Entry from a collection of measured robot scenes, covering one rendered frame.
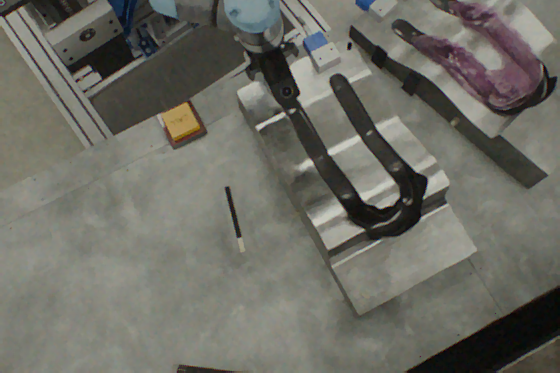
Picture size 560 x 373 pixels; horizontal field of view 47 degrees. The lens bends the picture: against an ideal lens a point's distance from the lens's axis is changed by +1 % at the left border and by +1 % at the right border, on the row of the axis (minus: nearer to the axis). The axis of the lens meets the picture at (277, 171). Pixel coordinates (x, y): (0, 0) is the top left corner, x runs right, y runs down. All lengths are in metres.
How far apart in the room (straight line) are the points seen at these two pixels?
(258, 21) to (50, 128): 1.53
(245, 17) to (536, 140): 0.66
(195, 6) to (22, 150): 1.49
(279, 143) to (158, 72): 0.91
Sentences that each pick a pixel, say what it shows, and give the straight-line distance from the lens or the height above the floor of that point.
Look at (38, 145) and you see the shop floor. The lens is 2.36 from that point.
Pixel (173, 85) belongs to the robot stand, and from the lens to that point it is 2.09.
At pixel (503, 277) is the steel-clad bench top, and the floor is 0.80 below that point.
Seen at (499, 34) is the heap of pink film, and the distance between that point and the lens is 1.39.
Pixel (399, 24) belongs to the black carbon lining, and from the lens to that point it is 1.44.
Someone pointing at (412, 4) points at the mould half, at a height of 0.85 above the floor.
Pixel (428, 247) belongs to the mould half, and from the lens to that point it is 1.28.
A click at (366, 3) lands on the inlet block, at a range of 1.43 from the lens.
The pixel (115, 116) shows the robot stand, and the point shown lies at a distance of 2.09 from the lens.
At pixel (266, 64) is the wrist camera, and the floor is 1.10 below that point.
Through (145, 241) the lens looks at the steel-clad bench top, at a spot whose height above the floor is 0.80.
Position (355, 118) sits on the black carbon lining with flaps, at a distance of 1.31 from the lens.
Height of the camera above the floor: 2.09
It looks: 74 degrees down
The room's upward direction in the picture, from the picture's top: 3 degrees counter-clockwise
